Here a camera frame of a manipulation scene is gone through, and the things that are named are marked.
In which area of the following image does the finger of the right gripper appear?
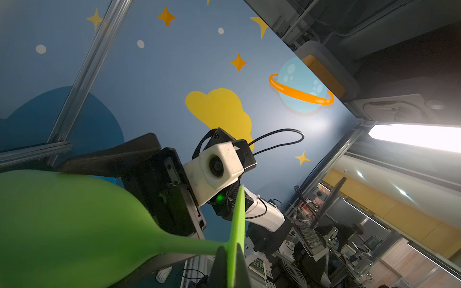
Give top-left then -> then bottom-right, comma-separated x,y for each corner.
57,133 -> 162,177
118,254 -> 202,288

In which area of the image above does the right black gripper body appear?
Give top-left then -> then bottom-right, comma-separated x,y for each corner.
121,148 -> 206,239

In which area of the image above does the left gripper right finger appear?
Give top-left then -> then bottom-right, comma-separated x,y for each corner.
235,244 -> 251,288

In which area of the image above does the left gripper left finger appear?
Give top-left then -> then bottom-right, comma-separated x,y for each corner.
207,246 -> 228,288

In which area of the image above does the green wine glass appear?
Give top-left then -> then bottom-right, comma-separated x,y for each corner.
1,170 -> 245,288

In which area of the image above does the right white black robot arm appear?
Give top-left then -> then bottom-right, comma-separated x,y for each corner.
58,128 -> 291,287

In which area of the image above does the bright ceiling light panel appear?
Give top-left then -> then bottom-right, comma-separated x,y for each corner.
369,124 -> 461,153

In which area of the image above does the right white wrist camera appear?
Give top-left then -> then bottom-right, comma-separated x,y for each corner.
183,128 -> 257,206

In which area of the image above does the right aluminium frame post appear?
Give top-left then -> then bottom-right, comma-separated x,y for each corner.
44,0 -> 134,167

